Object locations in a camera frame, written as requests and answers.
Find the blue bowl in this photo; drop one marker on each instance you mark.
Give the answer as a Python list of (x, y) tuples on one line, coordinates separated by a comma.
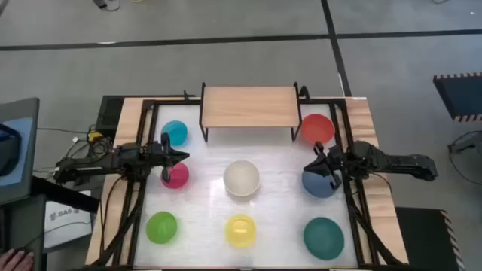
[(316, 186)]

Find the black mat with striped edge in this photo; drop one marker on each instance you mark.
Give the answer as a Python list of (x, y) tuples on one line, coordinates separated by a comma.
[(421, 241)]

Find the black desk bar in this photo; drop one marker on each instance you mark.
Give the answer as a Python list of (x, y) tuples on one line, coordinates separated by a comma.
[(64, 195)]

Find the person's hand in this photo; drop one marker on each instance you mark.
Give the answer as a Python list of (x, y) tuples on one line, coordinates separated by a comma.
[(15, 261)]

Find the black clamp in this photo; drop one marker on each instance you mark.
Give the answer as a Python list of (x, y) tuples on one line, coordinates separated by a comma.
[(304, 92)]

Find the yellow connector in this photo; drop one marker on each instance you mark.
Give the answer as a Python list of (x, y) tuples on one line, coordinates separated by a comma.
[(95, 136)]

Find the white bowl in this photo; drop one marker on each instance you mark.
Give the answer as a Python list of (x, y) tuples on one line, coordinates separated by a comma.
[(241, 177)]

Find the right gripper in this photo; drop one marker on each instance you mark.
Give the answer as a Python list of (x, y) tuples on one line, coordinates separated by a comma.
[(331, 160)]

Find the black power adapter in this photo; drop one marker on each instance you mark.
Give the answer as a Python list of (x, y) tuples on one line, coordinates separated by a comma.
[(99, 3)]

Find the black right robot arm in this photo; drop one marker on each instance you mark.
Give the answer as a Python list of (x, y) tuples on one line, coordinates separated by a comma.
[(395, 162)]

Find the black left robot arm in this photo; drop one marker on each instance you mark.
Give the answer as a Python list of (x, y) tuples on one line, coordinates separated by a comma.
[(94, 165)]

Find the red bowl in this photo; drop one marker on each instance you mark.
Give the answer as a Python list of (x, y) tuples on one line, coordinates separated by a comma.
[(318, 128)]

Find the yellow translucent bowl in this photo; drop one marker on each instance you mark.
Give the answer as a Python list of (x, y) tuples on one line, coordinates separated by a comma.
[(241, 230)]

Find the grey computer monitor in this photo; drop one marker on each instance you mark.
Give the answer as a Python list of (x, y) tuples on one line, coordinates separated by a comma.
[(26, 150)]

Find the black metal table frame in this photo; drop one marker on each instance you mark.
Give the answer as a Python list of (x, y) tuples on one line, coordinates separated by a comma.
[(340, 120)]

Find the pink translucent bowl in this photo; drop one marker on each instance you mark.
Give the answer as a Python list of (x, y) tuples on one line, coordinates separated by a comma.
[(179, 177)]

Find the teal bowl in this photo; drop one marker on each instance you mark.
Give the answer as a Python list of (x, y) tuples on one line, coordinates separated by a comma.
[(324, 238)]

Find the wooden shelf with black legs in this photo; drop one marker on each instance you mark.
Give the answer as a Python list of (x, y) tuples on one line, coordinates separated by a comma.
[(248, 107)]

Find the green translucent bowl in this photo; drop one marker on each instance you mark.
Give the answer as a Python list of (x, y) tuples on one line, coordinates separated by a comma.
[(162, 227)]

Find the white labelled paper sheet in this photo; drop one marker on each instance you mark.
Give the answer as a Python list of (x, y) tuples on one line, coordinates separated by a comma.
[(68, 226)]

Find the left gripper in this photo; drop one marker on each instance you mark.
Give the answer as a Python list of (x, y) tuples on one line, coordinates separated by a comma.
[(165, 156)]

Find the cyan translucent bowl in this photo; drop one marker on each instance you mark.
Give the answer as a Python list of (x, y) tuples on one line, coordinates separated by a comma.
[(177, 131)]

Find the black box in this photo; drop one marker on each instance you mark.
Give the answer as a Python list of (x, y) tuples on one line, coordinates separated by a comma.
[(109, 113)]

